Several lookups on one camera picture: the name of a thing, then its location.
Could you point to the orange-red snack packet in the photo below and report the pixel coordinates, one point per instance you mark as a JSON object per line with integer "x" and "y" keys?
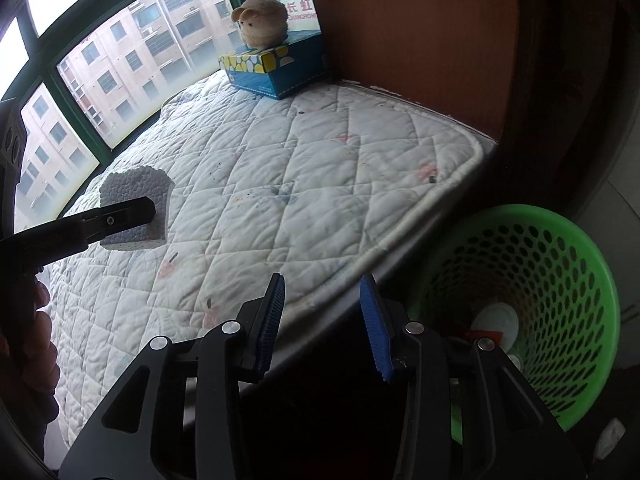
{"x": 487, "y": 335}

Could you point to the green window frame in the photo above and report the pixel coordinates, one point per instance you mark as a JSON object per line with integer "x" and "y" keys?
{"x": 80, "y": 115}

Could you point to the person's left hand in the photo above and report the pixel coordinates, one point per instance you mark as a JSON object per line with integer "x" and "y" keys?
{"x": 42, "y": 360}

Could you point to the round white plastic lid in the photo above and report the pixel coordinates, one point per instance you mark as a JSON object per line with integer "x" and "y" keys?
{"x": 495, "y": 322}

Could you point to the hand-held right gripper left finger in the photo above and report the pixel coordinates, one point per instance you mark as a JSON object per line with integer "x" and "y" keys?
{"x": 270, "y": 320}

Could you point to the white quilted mat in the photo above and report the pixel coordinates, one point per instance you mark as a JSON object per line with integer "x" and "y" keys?
{"x": 300, "y": 185}

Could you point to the green plastic mesh basket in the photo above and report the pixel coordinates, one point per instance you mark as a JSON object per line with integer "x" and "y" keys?
{"x": 595, "y": 310}

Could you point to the beige apartment building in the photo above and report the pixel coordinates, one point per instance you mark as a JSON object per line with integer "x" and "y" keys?
{"x": 150, "y": 45}

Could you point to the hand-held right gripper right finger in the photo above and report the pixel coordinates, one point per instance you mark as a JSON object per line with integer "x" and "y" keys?
{"x": 375, "y": 320}

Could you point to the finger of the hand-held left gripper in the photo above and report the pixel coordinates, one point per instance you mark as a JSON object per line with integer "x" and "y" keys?
{"x": 110, "y": 220}

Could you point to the brown wooden panel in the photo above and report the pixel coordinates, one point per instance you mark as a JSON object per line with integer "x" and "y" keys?
{"x": 410, "y": 35}

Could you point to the white foam block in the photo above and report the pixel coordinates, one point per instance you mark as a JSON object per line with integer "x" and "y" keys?
{"x": 135, "y": 185}

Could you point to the blue spotted tissue box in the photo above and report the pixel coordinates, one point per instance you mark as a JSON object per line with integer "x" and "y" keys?
{"x": 280, "y": 77}

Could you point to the beige plush toy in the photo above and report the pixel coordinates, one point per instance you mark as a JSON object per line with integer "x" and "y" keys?
{"x": 262, "y": 22}

